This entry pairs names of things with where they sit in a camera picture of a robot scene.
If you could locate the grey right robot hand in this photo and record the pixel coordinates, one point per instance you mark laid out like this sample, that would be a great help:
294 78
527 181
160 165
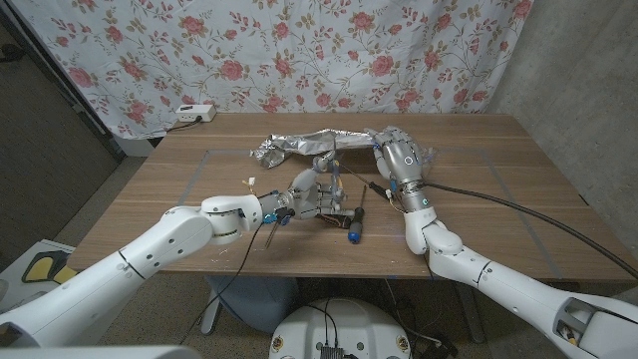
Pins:
401 159

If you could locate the black backdrop stand pole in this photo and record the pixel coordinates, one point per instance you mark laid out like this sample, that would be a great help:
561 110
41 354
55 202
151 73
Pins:
75 100

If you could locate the orange black screwdriver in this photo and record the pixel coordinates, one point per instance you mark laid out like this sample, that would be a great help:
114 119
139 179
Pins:
341 220

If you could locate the grey table leg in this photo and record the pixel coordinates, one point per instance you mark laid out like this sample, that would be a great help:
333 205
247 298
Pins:
473 324
212 309

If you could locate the blue black screwdriver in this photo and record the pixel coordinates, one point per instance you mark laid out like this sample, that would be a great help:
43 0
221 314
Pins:
356 224

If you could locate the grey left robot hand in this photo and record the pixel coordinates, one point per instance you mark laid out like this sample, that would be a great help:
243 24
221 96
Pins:
311 197

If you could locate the grey-blue round stool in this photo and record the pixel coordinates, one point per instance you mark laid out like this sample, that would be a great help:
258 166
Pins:
259 304

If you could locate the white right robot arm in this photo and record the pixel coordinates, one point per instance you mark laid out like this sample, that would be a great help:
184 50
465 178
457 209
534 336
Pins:
498 284

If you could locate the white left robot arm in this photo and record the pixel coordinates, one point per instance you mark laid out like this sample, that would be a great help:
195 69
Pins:
149 254

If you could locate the black power adapter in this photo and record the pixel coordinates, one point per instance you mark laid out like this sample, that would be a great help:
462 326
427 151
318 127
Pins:
441 348

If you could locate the floral backdrop cloth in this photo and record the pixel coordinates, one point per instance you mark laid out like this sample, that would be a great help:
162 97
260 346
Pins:
299 50

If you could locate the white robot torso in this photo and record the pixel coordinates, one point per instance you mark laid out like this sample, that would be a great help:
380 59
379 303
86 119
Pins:
349 329

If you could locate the white floor mat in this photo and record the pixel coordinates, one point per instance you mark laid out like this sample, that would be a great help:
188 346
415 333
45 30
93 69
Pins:
15 279

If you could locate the aluminum foil sheet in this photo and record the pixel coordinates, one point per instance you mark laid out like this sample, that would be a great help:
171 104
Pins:
309 142

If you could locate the white power strip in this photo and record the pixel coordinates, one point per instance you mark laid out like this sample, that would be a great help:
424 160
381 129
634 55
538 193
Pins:
195 113

